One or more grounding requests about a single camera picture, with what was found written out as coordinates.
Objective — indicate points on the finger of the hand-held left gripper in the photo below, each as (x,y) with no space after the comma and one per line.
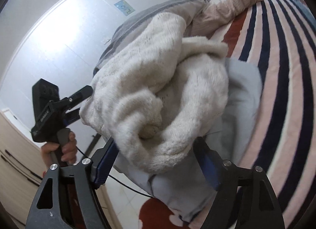
(73,117)
(81,94)

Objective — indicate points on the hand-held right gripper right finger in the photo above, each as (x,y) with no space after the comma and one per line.
(209,169)

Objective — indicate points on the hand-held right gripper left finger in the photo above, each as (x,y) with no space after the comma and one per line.
(102,169)

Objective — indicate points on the light blue fleece-lined jacket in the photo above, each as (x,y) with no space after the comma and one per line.
(148,83)

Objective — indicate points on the person's left hand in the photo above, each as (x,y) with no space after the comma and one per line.
(70,150)

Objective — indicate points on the wooden wardrobe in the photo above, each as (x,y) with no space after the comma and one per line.
(14,157)

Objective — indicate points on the red floor mat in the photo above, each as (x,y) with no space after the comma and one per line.
(153,211)

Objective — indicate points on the striped blanket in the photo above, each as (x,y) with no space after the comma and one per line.
(284,71)

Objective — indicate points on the grey and pink quilt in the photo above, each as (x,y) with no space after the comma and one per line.
(222,4)

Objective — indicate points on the small wall poster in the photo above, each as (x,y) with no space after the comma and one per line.
(124,8)

